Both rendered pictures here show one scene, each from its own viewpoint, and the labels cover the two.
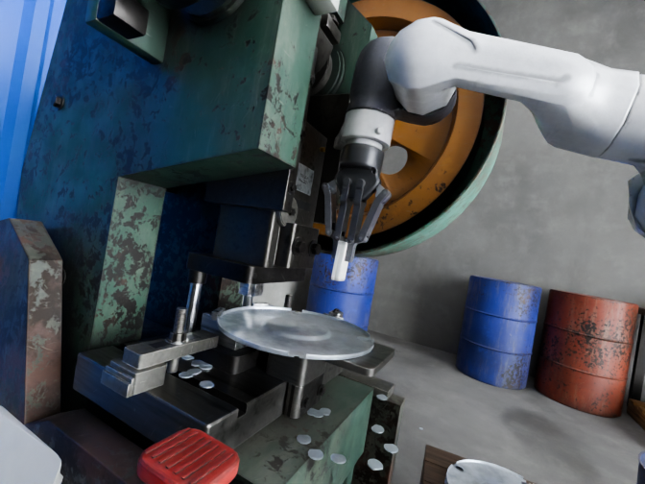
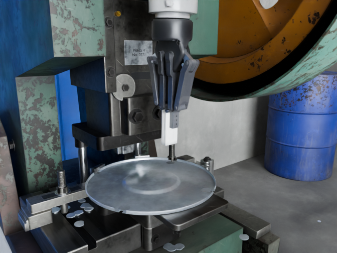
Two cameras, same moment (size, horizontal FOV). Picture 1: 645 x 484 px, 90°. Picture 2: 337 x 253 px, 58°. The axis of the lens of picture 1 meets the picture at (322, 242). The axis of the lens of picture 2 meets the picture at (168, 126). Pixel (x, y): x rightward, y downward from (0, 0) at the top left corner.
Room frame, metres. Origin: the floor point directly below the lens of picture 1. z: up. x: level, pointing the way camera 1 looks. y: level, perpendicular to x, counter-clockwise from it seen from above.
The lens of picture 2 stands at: (0.04, -0.29, 1.07)
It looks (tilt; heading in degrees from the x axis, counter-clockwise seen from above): 14 degrees down; 25
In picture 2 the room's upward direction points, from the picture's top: straight up
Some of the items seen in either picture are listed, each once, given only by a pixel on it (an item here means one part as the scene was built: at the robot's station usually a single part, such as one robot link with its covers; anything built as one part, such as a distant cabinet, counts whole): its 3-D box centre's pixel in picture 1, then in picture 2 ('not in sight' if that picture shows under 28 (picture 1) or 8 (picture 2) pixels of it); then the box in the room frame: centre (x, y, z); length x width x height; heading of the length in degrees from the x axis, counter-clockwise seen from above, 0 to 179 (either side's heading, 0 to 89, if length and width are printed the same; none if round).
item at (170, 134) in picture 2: (343, 261); (170, 127); (0.57, -0.04, 0.92); 0.03 x 0.01 x 0.07; 154
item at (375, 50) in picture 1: (403, 84); not in sight; (0.56, -0.09, 1.24); 0.18 x 0.10 x 0.13; 68
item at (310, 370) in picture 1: (313, 371); (164, 216); (0.58, -0.02, 0.72); 0.25 x 0.14 x 0.14; 63
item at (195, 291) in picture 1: (194, 298); (82, 156); (0.62, 0.23, 0.81); 0.02 x 0.02 x 0.14
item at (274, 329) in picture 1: (297, 327); (151, 180); (0.61, 0.02, 0.78); 0.29 x 0.29 x 0.01
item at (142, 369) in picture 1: (172, 340); (58, 192); (0.51, 0.21, 0.76); 0.17 x 0.06 x 0.10; 153
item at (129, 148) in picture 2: (253, 285); (124, 144); (0.66, 0.12, 0.84); 0.05 x 0.03 x 0.04; 153
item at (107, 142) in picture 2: (250, 273); (121, 134); (0.67, 0.14, 0.86); 0.20 x 0.16 x 0.05; 153
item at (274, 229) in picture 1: (282, 191); (128, 65); (0.65, 0.10, 1.04); 0.17 x 0.15 x 0.30; 63
